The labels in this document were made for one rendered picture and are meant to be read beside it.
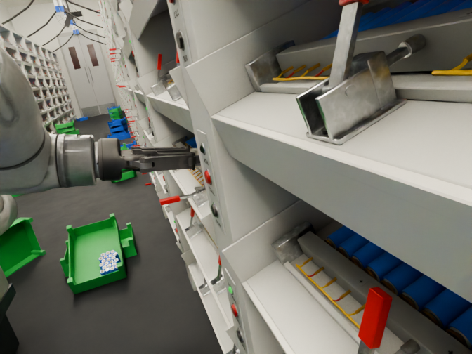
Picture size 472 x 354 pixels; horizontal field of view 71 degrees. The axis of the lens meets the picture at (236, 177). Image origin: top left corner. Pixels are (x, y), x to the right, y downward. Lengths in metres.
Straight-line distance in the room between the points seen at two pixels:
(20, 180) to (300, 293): 0.43
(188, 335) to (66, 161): 0.68
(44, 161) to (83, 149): 0.06
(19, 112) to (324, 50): 0.36
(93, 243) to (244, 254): 1.28
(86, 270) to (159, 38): 0.96
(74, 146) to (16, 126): 0.13
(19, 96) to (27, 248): 1.54
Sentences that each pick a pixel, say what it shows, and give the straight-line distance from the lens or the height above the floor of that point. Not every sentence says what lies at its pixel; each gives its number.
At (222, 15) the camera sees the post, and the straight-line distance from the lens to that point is 0.34.
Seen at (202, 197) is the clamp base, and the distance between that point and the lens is 0.61.
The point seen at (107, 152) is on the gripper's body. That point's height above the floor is 0.62.
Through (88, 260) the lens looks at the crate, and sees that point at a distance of 1.56.
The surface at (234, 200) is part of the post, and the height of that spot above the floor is 0.59.
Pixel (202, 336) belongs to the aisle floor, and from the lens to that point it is 1.08.
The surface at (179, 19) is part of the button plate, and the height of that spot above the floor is 0.78.
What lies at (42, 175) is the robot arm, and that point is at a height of 0.62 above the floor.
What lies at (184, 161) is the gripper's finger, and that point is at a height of 0.58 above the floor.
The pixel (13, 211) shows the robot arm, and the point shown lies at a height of 0.42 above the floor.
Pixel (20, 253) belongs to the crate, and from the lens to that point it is 1.94.
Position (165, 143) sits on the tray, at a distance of 1.04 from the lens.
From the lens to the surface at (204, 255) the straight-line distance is 0.83.
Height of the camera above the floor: 0.73
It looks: 19 degrees down
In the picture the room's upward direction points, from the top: 10 degrees counter-clockwise
